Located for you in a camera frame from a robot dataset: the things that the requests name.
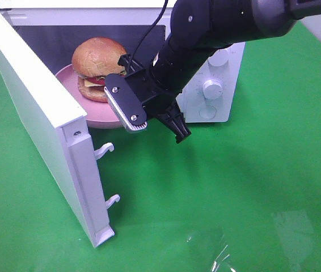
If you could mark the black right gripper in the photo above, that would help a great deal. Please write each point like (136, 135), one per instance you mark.
(157, 89)

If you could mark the pink round plate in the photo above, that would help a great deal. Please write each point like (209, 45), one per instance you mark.
(99, 115)

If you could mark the burger with sesame-free bun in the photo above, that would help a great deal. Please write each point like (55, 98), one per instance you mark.
(93, 60)

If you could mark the white microwave door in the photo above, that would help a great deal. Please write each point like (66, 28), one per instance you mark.
(57, 126)

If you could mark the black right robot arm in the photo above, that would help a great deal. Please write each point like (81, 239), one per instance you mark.
(197, 30)

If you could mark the round door release button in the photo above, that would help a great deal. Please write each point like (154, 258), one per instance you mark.
(208, 112)

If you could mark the white lower microwave knob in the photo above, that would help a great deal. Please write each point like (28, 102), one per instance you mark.
(212, 89)

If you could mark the white microwave knob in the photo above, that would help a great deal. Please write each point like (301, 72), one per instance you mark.
(219, 58)
(212, 89)

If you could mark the white microwave oven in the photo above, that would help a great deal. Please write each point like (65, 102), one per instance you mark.
(54, 29)

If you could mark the white upper microwave knob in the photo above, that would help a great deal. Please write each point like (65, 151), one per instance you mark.
(219, 58)

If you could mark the green table mat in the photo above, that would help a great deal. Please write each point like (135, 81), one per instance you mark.
(265, 159)

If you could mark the clear plastic film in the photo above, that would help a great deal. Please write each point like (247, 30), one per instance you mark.
(284, 242)

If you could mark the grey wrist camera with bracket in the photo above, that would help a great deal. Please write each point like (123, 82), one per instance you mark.
(125, 104)

